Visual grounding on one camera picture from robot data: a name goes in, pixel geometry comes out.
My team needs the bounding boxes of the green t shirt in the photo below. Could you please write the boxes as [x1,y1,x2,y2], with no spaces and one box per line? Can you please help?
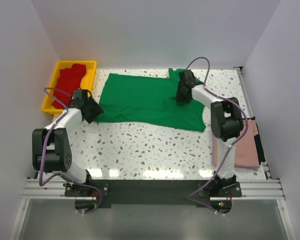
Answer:
[96,68,206,132]

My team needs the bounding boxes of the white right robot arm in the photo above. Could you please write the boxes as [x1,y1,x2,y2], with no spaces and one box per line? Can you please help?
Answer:
[176,69,248,197]

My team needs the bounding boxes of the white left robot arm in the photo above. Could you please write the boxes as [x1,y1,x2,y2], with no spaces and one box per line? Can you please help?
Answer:
[32,89,104,196]

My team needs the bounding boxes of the yellow plastic bin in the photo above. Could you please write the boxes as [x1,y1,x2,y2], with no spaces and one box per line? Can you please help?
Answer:
[41,60,98,116]

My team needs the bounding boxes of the red t shirt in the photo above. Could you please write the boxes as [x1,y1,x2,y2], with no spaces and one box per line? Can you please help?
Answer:
[53,63,87,106]

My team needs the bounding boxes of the pink folded t shirt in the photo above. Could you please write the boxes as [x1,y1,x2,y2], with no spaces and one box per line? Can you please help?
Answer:
[211,118,260,169]

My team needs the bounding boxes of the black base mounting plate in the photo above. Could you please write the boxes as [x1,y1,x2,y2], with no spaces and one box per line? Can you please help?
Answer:
[63,180,243,213]

